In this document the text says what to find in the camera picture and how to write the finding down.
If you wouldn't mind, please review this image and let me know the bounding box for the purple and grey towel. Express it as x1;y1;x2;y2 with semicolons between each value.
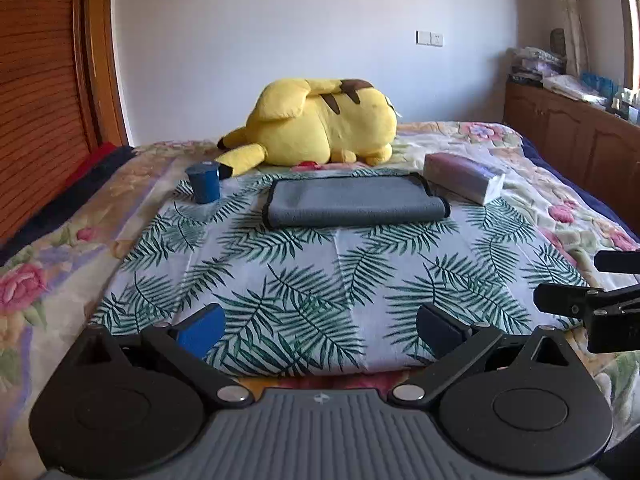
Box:
262;174;450;230

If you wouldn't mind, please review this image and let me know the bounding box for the palm leaf print cloth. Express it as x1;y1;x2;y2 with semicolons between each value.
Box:
93;174;584;377

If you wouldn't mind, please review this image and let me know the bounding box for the wooden cabinet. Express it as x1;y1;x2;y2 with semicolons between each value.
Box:
503;81;639;233

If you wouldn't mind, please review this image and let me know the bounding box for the tissue pack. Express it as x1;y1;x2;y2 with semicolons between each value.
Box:
423;152;506;206

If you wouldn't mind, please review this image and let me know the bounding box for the blue cup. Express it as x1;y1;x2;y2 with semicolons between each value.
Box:
186;160;220;204

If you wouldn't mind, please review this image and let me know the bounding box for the blue box on cabinet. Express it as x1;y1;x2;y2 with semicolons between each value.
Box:
580;72;618;100

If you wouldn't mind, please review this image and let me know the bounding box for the white folded cloth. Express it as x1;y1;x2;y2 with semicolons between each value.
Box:
542;75;606;106

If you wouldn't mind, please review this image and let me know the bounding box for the dark blue blanket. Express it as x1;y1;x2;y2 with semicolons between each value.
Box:
1;146;136;264

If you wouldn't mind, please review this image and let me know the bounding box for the red cloth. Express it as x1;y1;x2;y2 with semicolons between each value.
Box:
62;142;117;190

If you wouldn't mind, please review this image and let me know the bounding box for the stack of folded linens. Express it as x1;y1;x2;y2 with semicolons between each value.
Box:
510;47;566;84

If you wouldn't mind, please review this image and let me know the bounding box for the yellow Pikachu plush toy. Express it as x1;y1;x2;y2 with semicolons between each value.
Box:
216;78;397;177

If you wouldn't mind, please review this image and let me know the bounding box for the patterned curtain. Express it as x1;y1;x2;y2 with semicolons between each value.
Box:
559;0;589;78

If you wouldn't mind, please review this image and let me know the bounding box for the wooden slatted wardrobe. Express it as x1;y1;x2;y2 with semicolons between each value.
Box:
1;0;96;240

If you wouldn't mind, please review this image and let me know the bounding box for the white wall socket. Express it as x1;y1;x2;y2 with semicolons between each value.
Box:
416;30;444;48

